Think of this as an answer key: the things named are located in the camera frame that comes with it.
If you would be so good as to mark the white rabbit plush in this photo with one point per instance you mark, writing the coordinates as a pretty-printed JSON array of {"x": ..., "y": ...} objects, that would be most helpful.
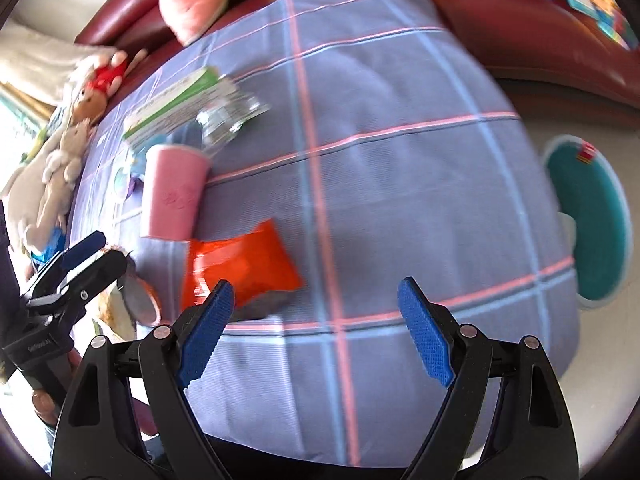
[{"x": 38, "y": 195}]

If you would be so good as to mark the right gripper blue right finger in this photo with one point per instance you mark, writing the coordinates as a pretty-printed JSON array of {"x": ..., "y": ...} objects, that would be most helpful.
[{"x": 430, "y": 341}]

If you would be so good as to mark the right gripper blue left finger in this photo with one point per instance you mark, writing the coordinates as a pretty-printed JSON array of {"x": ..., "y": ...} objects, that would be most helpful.
[{"x": 199, "y": 329}]

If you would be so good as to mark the pink tissue pack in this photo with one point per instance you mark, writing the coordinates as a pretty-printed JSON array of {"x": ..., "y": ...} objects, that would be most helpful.
[{"x": 174, "y": 181}]

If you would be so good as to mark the white blanket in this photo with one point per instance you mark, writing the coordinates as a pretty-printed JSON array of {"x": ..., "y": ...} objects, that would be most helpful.
[{"x": 42, "y": 66}]

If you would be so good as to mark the clear crinkled plastic wrapper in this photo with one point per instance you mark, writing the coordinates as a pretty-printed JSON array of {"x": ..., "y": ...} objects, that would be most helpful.
[{"x": 222, "y": 120}]

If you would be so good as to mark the green white medicine box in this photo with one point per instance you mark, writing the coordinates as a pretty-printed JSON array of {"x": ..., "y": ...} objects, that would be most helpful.
[{"x": 177, "y": 104}]

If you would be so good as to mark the plaid grey tablecloth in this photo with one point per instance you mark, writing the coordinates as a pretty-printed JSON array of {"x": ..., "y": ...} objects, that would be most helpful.
[{"x": 386, "y": 152}]

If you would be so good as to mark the red leather sofa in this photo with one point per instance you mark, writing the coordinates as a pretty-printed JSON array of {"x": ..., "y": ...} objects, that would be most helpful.
[{"x": 542, "y": 40}]

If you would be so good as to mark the orange red snack bag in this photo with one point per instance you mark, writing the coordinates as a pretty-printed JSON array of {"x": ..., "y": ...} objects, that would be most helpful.
[{"x": 256, "y": 265}]

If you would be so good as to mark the white foil lid red rim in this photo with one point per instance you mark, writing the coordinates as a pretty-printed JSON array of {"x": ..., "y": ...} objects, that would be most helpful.
[{"x": 139, "y": 297}]

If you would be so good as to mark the person's left hand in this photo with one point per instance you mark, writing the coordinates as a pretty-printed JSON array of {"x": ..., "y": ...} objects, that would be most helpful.
[{"x": 44, "y": 406}]

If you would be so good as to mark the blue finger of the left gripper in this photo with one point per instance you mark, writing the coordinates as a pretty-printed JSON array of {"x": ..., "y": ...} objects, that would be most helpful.
[
  {"x": 72, "y": 257},
  {"x": 85, "y": 285}
]

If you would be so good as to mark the brown teddy bear red shirt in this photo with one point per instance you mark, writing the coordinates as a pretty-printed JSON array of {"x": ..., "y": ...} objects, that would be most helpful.
[{"x": 102, "y": 83}]

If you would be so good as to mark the teal trash bin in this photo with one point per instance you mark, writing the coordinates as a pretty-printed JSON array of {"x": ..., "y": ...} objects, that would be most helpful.
[{"x": 595, "y": 216}]

